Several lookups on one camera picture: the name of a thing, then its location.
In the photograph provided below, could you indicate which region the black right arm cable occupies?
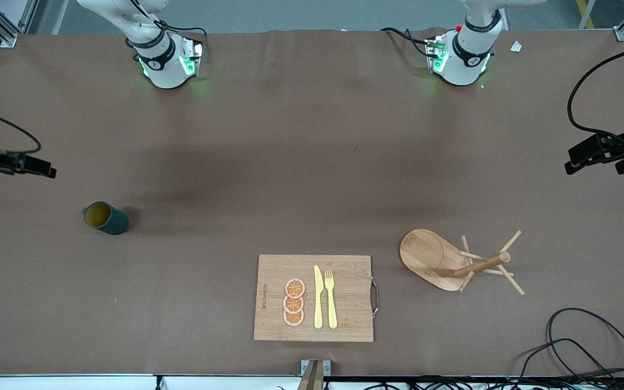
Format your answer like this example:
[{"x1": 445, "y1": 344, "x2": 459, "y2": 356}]
[{"x1": 0, "y1": 0, "x2": 43, "y2": 158}]

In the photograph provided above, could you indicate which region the wooden cup rack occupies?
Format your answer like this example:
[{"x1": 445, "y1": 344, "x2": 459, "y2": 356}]
[{"x1": 399, "y1": 229, "x2": 525, "y2": 296}]

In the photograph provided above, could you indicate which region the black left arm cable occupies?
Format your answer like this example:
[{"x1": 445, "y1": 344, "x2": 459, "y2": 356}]
[{"x1": 568, "y1": 42, "x2": 624, "y2": 158}]

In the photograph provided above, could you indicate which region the black base cable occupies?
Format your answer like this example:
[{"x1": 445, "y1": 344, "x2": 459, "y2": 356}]
[
  {"x1": 131, "y1": 0, "x2": 208, "y2": 52},
  {"x1": 380, "y1": 27, "x2": 433, "y2": 57}
]

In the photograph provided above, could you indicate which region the black right base cable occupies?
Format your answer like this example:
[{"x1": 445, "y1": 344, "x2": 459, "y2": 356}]
[{"x1": 131, "y1": 0, "x2": 208, "y2": 52}]

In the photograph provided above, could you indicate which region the black left base cable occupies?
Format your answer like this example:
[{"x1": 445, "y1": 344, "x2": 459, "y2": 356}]
[{"x1": 380, "y1": 27, "x2": 433, "y2": 57}]

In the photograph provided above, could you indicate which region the black looped cable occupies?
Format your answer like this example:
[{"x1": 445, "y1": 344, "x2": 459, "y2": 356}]
[
  {"x1": 518, "y1": 338, "x2": 624, "y2": 386},
  {"x1": 546, "y1": 308, "x2": 624, "y2": 381}
]

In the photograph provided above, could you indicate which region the brown table cover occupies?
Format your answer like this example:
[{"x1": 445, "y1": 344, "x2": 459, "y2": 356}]
[{"x1": 0, "y1": 27, "x2": 624, "y2": 377}]

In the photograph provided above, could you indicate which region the yellow plastic knife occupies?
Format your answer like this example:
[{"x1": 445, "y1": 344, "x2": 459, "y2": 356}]
[{"x1": 313, "y1": 265, "x2": 324, "y2": 329}]

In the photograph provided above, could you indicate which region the bamboo cutting board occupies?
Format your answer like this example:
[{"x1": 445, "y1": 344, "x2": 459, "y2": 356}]
[{"x1": 253, "y1": 254, "x2": 380, "y2": 343}]

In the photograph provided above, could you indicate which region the black cable along table edge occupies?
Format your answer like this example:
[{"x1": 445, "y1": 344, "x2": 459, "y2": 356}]
[{"x1": 334, "y1": 376, "x2": 624, "y2": 390}]

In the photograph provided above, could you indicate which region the metal bracket with post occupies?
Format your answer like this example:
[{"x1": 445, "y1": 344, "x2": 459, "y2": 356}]
[{"x1": 297, "y1": 359, "x2": 332, "y2": 390}]

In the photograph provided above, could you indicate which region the yellow plastic fork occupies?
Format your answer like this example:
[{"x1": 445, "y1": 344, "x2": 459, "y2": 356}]
[{"x1": 324, "y1": 270, "x2": 339, "y2": 330}]

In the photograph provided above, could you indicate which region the teal cup with yellow inside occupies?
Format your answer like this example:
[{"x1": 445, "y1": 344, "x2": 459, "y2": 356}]
[{"x1": 82, "y1": 201, "x2": 129, "y2": 236}]

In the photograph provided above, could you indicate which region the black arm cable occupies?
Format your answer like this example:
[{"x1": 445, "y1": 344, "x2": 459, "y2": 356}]
[
  {"x1": 0, "y1": 0, "x2": 43, "y2": 158},
  {"x1": 568, "y1": 42, "x2": 624, "y2": 158}
]

